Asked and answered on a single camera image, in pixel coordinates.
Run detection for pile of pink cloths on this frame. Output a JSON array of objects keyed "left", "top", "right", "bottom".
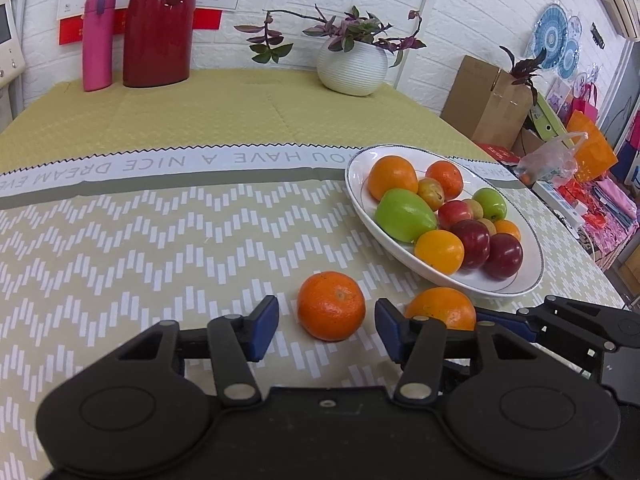
[{"left": 585, "top": 175, "right": 640, "bottom": 266}]

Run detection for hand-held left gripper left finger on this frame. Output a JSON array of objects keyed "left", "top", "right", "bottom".
[{"left": 111, "top": 295, "right": 281, "bottom": 408}]

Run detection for yellow-red small apple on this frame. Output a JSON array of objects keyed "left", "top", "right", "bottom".
[{"left": 417, "top": 178, "right": 446, "bottom": 211}]

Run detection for cardboard box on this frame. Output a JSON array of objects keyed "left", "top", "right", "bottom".
[{"left": 440, "top": 55, "right": 533, "bottom": 146}]

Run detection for red packet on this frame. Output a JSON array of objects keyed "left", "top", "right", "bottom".
[{"left": 475, "top": 142, "right": 521, "bottom": 163}]

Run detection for blue decorative wall plates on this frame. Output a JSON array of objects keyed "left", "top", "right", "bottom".
[{"left": 531, "top": 3, "right": 569, "bottom": 68}]

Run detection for bumpy tangerine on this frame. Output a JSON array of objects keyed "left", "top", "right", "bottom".
[
  {"left": 425, "top": 160, "right": 464, "bottom": 201},
  {"left": 297, "top": 271, "right": 367, "bottom": 342}
]

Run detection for oblong green mango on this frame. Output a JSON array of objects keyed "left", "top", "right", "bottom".
[{"left": 375, "top": 188, "right": 439, "bottom": 244}]

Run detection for potted plant white ribbed pot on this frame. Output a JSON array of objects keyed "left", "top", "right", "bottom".
[{"left": 234, "top": 4, "right": 428, "bottom": 96}]

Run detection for round green apple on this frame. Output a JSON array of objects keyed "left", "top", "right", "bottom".
[{"left": 472, "top": 187, "right": 508, "bottom": 222}]

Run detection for orange bag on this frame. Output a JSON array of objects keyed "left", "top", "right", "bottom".
[{"left": 565, "top": 110, "right": 619, "bottom": 183}]

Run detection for red thermos jug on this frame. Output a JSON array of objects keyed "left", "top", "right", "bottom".
[{"left": 122, "top": 0, "right": 197, "bottom": 88}]

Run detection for purple-leaf plant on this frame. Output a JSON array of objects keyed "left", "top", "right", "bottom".
[{"left": 499, "top": 45, "right": 548, "bottom": 106}]

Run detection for pink bottle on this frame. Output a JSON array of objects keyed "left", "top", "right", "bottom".
[{"left": 82, "top": 0, "right": 115, "bottom": 92}]

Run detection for small red apple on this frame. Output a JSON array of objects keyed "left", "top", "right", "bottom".
[{"left": 437, "top": 200, "right": 475, "bottom": 231}]

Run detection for large orange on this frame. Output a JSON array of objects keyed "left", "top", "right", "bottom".
[
  {"left": 367, "top": 155, "right": 419, "bottom": 202},
  {"left": 404, "top": 287, "right": 477, "bottom": 332}
]

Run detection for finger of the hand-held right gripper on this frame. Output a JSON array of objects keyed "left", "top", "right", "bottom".
[{"left": 475, "top": 296, "right": 622, "bottom": 357}]

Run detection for yellow-orange citrus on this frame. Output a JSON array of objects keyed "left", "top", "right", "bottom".
[{"left": 414, "top": 229, "right": 465, "bottom": 276}]

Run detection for white flat box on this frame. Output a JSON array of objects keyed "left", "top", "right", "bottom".
[{"left": 532, "top": 180, "right": 586, "bottom": 228}]

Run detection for white plate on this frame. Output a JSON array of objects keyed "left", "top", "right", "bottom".
[{"left": 344, "top": 144, "right": 545, "bottom": 298}]

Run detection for white appliance with screen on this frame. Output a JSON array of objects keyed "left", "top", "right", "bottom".
[{"left": 0, "top": 0, "right": 27, "bottom": 128}]

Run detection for clear plastic bag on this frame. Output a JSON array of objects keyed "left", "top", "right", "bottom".
[{"left": 515, "top": 131, "right": 588, "bottom": 186}]

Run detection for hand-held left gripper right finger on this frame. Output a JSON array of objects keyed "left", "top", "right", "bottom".
[{"left": 374, "top": 298, "right": 540, "bottom": 406}]

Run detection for dark red plum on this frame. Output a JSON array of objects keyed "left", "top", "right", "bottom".
[
  {"left": 481, "top": 233, "right": 524, "bottom": 281},
  {"left": 449, "top": 219, "right": 491, "bottom": 271}
]

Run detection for green box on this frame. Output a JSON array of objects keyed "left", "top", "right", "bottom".
[{"left": 527, "top": 92, "right": 568, "bottom": 143}]

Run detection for small orange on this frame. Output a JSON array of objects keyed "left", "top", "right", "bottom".
[{"left": 494, "top": 219, "right": 522, "bottom": 243}]

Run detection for small blue round fan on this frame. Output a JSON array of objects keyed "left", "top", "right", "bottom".
[{"left": 557, "top": 15, "right": 583, "bottom": 80}]

